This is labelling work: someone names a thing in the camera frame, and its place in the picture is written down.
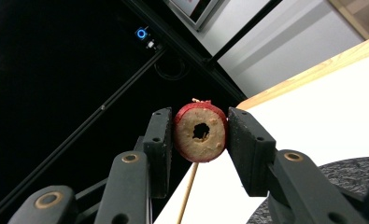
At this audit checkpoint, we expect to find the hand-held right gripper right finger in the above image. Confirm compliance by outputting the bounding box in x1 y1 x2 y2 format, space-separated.
226 106 278 198

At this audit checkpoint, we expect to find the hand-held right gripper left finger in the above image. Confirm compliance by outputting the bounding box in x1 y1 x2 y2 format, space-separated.
142 106 174 200

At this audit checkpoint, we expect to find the red cored fruit slice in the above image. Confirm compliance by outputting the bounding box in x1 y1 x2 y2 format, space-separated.
172 98 229 164

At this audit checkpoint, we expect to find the thin bamboo skewer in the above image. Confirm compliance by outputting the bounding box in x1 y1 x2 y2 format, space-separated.
176 161 200 224

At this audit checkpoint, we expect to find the black round plate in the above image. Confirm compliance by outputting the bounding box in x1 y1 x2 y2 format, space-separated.
247 156 369 224

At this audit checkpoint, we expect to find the white board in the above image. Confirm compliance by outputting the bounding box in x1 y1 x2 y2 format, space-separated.
153 50 369 224

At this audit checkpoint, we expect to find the wooden table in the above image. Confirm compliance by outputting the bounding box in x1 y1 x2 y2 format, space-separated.
235 33 369 111

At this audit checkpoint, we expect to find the blue lit round button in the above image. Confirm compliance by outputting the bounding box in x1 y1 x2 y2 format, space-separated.
135 26 149 41

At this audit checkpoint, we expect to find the white cabinet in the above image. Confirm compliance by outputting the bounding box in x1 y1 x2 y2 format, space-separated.
200 0 365 98

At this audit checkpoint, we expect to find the black curtain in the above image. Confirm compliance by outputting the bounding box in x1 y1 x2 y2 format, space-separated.
0 0 246 224

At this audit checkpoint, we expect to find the grey framed panel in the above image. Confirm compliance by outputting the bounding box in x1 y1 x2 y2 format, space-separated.
167 0 221 31

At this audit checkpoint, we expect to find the light wooden desk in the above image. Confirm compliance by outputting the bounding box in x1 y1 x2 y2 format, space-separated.
327 0 369 41

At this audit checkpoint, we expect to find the black metal frame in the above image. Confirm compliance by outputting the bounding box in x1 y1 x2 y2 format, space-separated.
0 0 283 224

